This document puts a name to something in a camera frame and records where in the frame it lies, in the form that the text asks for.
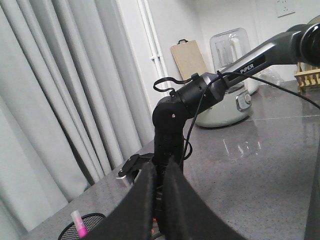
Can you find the white blender appliance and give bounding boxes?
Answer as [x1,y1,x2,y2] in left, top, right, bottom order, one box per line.
[194,27,261,129]

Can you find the grey curtain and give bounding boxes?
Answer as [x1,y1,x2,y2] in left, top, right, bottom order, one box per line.
[0,0,153,240]

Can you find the clear plastic bag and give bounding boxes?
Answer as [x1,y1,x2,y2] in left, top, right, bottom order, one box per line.
[258,68,285,86]

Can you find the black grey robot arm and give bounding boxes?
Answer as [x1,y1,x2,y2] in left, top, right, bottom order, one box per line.
[85,23,320,240]

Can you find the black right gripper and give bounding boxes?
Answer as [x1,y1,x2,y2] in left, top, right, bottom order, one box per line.
[84,140,245,240]

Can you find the white wall socket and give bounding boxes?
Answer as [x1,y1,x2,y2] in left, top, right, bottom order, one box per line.
[275,0,296,18]

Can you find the black mesh pen holder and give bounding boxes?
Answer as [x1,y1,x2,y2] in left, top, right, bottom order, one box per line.
[58,210,106,240]

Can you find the pink highlighter pen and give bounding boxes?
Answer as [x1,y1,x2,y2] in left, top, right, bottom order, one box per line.
[70,210,88,238]

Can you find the wooden cutting board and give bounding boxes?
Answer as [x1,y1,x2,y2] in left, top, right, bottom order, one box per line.
[170,39,208,80]

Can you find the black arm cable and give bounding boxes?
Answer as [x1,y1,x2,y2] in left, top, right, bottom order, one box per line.
[152,71,320,166]

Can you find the wooden dish rack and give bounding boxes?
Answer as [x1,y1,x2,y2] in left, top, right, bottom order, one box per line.
[294,62,320,93]

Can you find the white wall pipe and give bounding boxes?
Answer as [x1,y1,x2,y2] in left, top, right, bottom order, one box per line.
[137,0,168,78]

